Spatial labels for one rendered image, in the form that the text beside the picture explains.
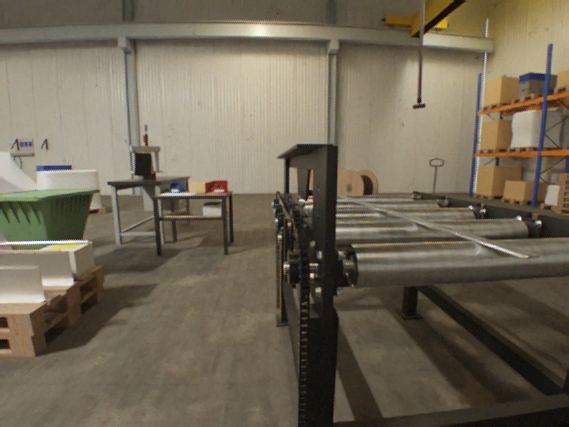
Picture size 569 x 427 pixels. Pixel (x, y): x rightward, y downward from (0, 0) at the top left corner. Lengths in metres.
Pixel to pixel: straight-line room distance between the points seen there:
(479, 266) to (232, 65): 11.50
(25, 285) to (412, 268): 2.21
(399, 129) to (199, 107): 7.94
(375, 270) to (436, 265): 0.16
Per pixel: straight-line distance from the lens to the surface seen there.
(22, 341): 2.32
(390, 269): 0.74
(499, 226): 1.31
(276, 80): 11.73
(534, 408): 1.35
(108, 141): 12.82
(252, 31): 11.65
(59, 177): 7.59
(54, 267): 2.55
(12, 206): 3.38
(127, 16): 13.33
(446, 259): 0.81
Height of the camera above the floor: 1.12
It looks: 10 degrees down
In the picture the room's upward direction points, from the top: straight up
